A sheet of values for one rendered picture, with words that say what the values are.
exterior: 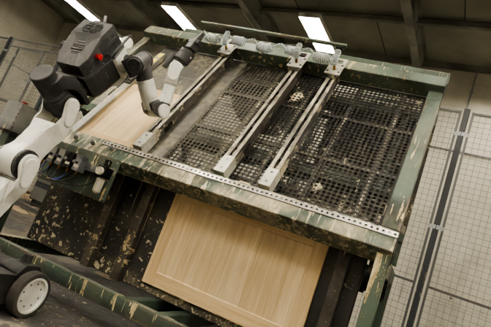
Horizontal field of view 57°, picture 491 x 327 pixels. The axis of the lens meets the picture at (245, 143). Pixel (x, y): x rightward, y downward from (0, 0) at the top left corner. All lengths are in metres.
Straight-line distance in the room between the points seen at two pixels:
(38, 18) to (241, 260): 10.53
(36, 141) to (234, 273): 1.15
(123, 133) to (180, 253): 0.80
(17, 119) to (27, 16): 9.41
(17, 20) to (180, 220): 9.90
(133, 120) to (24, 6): 9.44
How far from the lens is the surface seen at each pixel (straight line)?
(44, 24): 12.45
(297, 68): 2.99
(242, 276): 2.40
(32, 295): 2.32
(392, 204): 2.21
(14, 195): 2.31
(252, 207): 2.18
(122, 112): 2.98
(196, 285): 2.49
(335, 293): 2.26
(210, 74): 3.06
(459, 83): 7.72
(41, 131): 2.33
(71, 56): 2.43
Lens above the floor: 0.63
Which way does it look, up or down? 12 degrees up
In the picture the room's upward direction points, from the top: 20 degrees clockwise
